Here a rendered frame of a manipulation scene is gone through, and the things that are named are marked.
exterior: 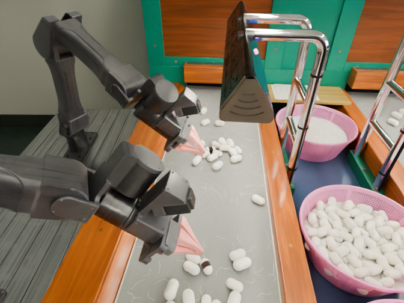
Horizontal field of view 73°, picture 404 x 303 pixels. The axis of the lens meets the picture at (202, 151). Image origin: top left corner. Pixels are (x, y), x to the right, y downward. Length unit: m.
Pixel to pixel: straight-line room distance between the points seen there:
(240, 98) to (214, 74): 0.77
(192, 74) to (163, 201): 0.83
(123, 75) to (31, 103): 2.01
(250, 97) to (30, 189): 0.31
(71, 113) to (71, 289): 0.53
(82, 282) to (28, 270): 0.21
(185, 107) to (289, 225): 0.35
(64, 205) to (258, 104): 0.30
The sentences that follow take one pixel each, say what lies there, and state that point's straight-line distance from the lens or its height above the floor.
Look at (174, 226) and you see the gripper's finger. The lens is 0.46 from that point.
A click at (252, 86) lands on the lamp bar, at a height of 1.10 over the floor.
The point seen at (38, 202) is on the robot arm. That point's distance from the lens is 0.41.
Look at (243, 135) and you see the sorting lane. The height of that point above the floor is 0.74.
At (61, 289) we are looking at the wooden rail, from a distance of 0.60.
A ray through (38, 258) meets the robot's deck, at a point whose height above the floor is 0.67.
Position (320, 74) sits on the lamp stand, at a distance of 0.64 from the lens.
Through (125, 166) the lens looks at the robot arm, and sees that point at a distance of 0.39.
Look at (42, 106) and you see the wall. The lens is 2.62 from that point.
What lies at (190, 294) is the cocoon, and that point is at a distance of 0.54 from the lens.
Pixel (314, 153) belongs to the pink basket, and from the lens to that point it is 0.94.
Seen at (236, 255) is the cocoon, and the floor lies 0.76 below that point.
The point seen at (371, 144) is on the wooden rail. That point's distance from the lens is 0.98.
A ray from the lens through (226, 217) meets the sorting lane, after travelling 0.66.
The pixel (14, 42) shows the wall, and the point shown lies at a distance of 2.47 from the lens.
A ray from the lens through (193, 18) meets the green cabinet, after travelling 1.18.
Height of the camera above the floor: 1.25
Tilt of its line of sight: 37 degrees down
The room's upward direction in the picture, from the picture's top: straight up
